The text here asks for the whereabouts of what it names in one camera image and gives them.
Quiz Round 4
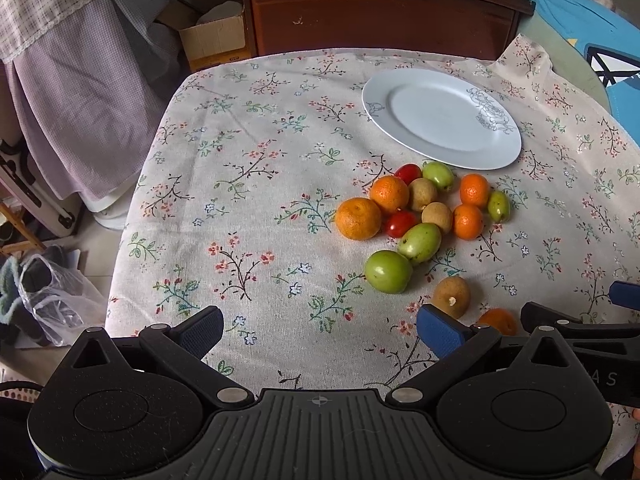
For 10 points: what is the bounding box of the white plate with rose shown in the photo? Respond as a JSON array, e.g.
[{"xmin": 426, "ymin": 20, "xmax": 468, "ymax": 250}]
[{"xmin": 361, "ymin": 68, "xmax": 522, "ymax": 171}]

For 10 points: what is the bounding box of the small green jujube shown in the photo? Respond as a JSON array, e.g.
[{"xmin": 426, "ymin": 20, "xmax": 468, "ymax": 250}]
[
  {"xmin": 422, "ymin": 160, "xmax": 456, "ymax": 192},
  {"xmin": 487, "ymin": 190, "xmax": 511, "ymax": 223}
]

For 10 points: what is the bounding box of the white device on floor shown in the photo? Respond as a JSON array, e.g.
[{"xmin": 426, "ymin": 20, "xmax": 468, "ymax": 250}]
[{"xmin": 1, "ymin": 139, "xmax": 84, "ymax": 237}]

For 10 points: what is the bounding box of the round green jujube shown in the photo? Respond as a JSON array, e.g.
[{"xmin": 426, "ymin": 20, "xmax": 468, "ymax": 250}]
[{"xmin": 364, "ymin": 250, "xmax": 413, "ymax": 294}]

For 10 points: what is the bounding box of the small orange mandarin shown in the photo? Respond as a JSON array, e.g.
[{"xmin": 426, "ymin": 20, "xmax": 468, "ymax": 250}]
[
  {"xmin": 454, "ymin": 204, "xmax": 484, "ymax": 240},
  {"xmin": 459, "ymin": 174, "xmax": 491, "ymax": 209}
]

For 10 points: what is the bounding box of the dark wooden cabinet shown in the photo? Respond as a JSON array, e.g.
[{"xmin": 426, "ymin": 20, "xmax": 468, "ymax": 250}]
[{"xmin": 243, "ymin": 0, "xmax": 535, "ymax": 61}]

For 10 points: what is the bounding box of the clear plastic bag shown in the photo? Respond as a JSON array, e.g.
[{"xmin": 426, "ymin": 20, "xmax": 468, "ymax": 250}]
[{"xmin": 18, "ymin": 255, "xmax": 106, "ymax": 347}]

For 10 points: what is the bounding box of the red cherry tomato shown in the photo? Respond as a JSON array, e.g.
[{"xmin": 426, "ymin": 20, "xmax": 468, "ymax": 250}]
[
  {"xmin": 383, "ymin": 210, "xmax": 420, "ymax": 238},
  {"xmin": 394, "ymin": 164, "xmax": 422, "ymax": 185}
]

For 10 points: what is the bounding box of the cardboard box on floor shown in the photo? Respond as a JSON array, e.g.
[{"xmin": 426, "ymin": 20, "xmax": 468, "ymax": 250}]
[{"xmin": 156, "ymin": 0, "xmax": 252, "ymax": 73}]

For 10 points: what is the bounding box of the person right hand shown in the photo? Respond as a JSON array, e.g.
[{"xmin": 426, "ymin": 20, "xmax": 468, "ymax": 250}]
[{"xmin": 628, "ymin": 406, "xmax": 640, "ymax": 470}]

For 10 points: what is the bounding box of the small green jujube top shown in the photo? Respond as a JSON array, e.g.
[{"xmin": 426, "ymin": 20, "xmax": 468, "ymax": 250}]
[{"xmin": 422, "ymin": 160, "xmax": 456, "ymax": 192}]

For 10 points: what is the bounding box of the oval green jujube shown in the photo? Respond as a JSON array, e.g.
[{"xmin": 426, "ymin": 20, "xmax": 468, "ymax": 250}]
[{"xmin": 397, "ymin": 222, "xmax": 442, "ymax": 266}]

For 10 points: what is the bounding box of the blue shark plush pillow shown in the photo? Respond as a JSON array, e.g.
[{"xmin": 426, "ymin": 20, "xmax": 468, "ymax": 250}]
[{"xmin": 530, "ymin": 0, "xmax": 639, "ymax": 140}]

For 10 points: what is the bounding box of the large orange mandarin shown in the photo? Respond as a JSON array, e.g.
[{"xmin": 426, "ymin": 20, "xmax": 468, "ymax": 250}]
[{"xmin": 334, "ymin": 197, "xmax": 382, "ymax": 240}]

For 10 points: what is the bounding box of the plaid purple cloth cover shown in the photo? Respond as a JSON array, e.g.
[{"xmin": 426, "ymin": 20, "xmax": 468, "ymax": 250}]
[{"xmin": 1, "ymin": 0, "xmax": 180, "ymax": 200}]

